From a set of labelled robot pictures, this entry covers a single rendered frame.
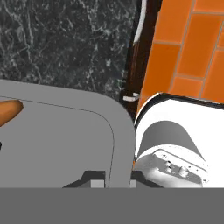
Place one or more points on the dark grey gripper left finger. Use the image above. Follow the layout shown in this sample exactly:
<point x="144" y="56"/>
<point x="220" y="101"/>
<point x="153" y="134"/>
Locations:
<point x="94" y="176"/>

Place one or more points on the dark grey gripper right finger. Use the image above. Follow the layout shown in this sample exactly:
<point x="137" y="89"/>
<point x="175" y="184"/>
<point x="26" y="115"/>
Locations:
<point x="138" y="176"/>

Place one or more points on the grey vegetable container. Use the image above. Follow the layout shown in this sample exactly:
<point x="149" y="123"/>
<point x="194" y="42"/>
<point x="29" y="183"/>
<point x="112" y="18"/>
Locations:
<point x="64" y="140"/>

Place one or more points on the orange carrot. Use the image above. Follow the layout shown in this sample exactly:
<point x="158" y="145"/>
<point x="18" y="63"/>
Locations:
<point x="10" y="110"/>

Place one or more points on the white and grey round object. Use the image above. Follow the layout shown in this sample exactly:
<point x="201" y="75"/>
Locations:
<point x="186" y="128"/>

